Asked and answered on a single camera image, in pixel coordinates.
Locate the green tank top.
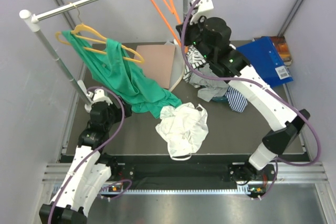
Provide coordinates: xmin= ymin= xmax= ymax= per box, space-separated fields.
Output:
xmin=62 ymin=30 xmax=182 ymax=119

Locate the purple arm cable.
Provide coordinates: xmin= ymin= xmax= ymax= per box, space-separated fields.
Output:
xmin=48 ymin=86 xmax=133 ymax=224
xmin=181 ymin=0 xmax=321 ymax=200

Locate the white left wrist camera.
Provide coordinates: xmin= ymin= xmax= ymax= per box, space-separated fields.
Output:
xmin=85 ymin=89 xmax=113 ymax=113

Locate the blue folder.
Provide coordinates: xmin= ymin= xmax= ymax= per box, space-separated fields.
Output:
xmin=237 ymin=37 xmax=293 ymax=88

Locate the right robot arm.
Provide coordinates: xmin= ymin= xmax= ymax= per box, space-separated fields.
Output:
xmin=176 ymin=16 xmax=310 ymax=184

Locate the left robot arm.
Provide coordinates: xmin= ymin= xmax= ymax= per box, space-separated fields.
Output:
xmin=39 ymin=97 xmax=132 ymax=223

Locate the yellow clothes hanger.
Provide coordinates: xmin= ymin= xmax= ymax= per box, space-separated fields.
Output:
xmin=55 ymin=2 xmax=145 ymax=63

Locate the striped black white shirt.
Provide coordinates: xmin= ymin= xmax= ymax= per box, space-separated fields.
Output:
xmin=183 ymin=46 xmax=206 ymax=82

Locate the grey shirt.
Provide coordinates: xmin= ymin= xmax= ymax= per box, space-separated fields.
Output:
xmin=187 ymin=72 xmax=229 ymax=102

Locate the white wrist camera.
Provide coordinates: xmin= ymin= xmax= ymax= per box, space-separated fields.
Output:
xmin=85 ymin=89 xmax=113 ymax=113
xmin=190 ymin=0 xmax=214 ymax=25

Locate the blue striped shirt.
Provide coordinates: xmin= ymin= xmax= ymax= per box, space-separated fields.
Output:
xmin=225 ymin=87 xmax=248 ymax=113

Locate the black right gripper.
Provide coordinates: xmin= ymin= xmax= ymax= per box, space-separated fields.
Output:
xmin=176 ymin=13 xmax=214 ymax=63

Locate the white tank top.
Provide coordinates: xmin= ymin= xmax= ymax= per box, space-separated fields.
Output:
xmin=155 ymin=102 xmax=209 ymax=161

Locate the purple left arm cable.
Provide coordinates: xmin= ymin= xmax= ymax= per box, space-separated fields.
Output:
xmin=48 ymin=86 xmax=133 ymax=224

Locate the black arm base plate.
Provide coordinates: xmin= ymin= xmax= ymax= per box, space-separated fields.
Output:
xmin=103 ymin=154 xmax=275 ymax=183

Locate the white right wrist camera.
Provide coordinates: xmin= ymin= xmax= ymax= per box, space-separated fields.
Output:
xmin=190 ymin=0 xmax=214 ymax=25

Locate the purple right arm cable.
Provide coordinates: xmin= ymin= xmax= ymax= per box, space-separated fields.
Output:
xmin=181 ymin=0 xmax=321 ymax=200

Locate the orange clothes hanger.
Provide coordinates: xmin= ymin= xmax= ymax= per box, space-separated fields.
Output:
xmin=134 ymin=0 xmax=182 ymax=46

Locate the silver clothes rack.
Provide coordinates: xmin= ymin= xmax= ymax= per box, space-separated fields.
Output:
xmin=18 ymin=0 xmax=190 ymax=104

